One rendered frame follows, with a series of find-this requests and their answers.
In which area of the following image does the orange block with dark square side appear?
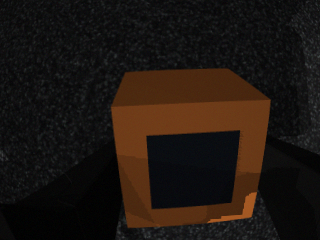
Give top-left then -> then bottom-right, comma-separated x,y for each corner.
111,68 -> 271,228

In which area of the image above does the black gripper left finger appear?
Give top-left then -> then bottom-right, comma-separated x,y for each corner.
0,140 -> 123,240

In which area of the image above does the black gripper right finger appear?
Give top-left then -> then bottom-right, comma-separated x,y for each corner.
259,135 -> 320,240

